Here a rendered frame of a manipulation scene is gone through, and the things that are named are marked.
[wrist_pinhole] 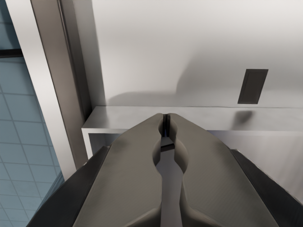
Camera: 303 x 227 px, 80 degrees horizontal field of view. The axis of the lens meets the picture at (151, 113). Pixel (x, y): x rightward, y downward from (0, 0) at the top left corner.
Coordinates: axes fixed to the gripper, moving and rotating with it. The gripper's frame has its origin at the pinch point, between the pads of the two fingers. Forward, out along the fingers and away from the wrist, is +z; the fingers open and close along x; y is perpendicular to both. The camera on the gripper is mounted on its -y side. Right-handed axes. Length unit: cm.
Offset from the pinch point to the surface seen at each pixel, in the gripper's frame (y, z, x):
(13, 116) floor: 56, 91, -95
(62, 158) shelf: 7.4, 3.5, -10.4
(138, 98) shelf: 0.4, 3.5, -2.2
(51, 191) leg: 42, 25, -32
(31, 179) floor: 116, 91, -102
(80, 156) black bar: 5.2, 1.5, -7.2
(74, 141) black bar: 3.5, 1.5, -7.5
